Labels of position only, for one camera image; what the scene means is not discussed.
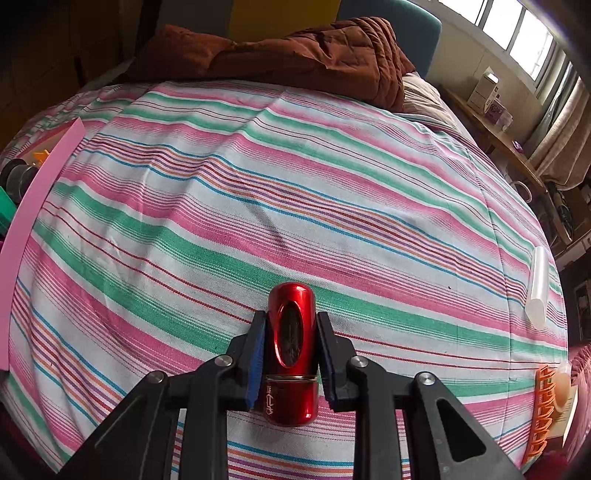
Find pink green striped blanket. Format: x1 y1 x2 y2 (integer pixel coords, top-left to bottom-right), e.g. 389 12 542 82
0 79 570 480

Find beige patterned curtain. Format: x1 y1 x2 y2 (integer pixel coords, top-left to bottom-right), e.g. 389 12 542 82
526 69 591 190

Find orange slotted plastic rack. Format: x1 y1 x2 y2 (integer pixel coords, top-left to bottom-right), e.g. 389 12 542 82
524 364 561 467

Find red metal cylinder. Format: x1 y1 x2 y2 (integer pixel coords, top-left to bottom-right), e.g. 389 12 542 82
264 281 320 426

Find wooden side shelf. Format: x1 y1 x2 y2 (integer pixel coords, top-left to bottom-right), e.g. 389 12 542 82
438 85 573 245

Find wooden wardrobe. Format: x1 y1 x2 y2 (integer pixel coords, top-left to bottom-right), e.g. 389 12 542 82
0 0 153 148

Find white box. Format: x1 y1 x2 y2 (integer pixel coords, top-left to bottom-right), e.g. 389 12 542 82
466 67 502 112

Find beige pillow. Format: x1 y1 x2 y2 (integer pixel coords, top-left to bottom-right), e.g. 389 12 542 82
401 73 467 134

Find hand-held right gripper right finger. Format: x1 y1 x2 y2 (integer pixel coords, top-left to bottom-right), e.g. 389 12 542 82
316 311 527 480

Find grey yellow blue headboard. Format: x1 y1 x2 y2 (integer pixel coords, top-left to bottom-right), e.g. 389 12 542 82
226 0 443 79

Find translucent white plastic tube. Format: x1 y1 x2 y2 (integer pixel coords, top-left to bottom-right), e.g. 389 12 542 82
524 246 549 329

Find rust brown quilted blanket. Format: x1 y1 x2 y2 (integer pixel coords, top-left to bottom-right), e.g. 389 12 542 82
127 16 416 114

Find purple box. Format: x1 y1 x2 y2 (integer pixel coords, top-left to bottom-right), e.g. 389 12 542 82
484 99 509 124

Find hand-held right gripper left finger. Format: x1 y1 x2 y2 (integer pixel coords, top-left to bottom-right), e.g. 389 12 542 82
55 310 269 480

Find black monocular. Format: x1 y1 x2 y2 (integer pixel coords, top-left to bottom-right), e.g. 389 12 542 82
4 159 38 201

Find white tray with pink rim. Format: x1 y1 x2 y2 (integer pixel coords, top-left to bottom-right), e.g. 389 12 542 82
0 117 86 372

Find window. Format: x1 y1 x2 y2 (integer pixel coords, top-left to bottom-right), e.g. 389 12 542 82
406 0 568 84

